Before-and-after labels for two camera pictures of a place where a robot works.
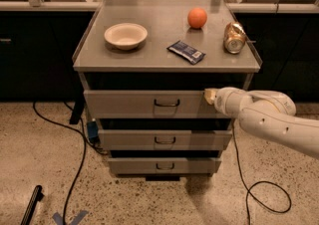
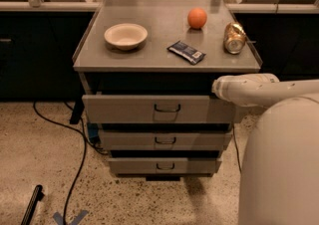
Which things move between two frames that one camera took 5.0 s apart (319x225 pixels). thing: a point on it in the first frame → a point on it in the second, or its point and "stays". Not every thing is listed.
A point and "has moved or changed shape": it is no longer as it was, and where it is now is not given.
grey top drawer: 150,105 has moved or changed shape
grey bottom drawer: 162,165 stays
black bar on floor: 36,197 stays
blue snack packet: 187,52 stays
